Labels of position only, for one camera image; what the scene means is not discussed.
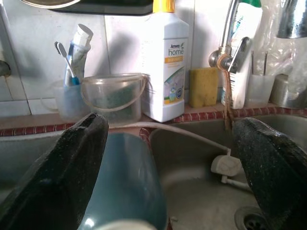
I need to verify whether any blue ceramic mug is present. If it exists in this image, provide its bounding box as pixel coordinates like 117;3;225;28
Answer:
78;132;168;230

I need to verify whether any white bottle green cap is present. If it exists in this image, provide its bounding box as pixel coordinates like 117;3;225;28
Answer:
222;0;263;110

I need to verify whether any chrome gooseneck faucet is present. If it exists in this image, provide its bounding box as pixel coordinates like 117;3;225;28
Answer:
208;0;307;131

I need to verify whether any clear toothbrush cup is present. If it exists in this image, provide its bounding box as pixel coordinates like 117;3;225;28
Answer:
40;80;89;122

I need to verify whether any white detergent bottle yellow cap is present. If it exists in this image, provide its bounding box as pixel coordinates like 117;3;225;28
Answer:
142;0;190;123

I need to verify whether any small steel cup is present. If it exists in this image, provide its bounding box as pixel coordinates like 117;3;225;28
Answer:
270;73;307;110

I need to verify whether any clear plastic bucket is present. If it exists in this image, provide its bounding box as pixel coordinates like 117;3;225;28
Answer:
80;73;148;124

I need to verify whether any white hose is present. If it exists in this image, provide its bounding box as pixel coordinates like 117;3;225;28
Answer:
107;121;232;156

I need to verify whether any steel sink basin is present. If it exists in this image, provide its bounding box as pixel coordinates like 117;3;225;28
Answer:
0;134;108;192
148;115;307;230

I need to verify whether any clear plastic bag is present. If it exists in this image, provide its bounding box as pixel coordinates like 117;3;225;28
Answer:
250;0;307;80

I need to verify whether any white hose end piece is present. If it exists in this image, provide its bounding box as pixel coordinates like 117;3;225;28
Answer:
210;154;250;192

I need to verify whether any white toothpaste tube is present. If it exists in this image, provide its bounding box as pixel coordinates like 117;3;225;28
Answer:
68;23;94;84

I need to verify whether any blue white toothbrush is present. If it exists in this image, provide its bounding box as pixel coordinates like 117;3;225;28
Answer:
54;41;80;86

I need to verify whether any hanging steel pan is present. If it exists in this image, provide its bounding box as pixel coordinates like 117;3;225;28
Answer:
20;0;81;10

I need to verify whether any plain yellow sponge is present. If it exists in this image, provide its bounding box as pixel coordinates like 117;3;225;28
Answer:
189;67;219;108

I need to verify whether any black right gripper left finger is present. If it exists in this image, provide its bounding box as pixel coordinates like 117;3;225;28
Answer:
0;112;110;230

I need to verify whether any clear cup with sticks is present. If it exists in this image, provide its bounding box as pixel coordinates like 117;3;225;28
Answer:
246;50;275;107

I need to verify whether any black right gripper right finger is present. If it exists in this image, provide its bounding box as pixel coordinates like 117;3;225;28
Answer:
233;117;307;230

